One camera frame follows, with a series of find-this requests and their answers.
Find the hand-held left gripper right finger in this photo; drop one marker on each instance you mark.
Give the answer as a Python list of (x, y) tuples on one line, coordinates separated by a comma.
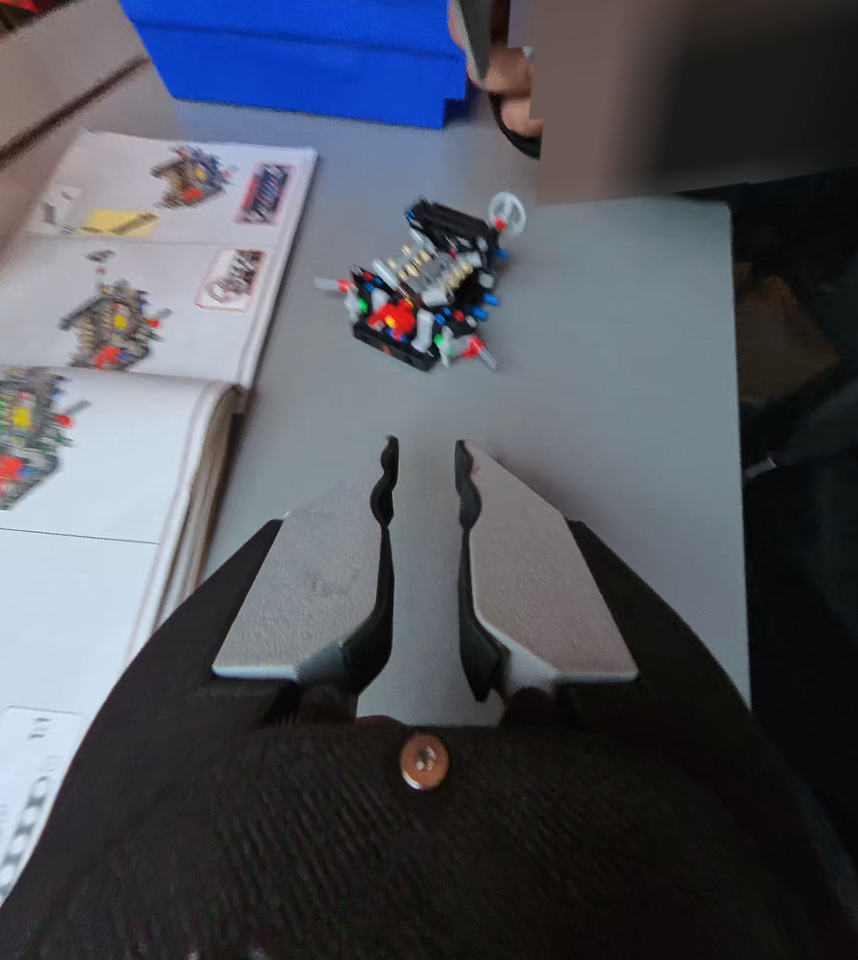
[(541, 592)]

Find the person's right hand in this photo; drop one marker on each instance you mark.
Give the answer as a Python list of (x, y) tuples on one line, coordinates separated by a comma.
[(515, 82)]

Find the lego instruction booklet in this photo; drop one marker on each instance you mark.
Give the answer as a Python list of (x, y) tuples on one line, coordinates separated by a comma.
[(121, 465)]

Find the partly built lego car chassis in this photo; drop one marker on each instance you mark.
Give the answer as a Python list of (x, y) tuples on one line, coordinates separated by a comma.
[(421, 292)]

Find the beige side desk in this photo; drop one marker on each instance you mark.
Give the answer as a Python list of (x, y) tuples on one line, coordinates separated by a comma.
[(23, 97)]

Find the brown cardboard box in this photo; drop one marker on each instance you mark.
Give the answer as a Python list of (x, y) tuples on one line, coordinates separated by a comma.
[(781, 337)]

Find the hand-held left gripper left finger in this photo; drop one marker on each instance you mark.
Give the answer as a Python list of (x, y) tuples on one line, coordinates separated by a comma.
[(301, 585)]

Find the blue plastic bin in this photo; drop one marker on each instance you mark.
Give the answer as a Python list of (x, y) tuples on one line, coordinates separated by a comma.
[(309, 52)]

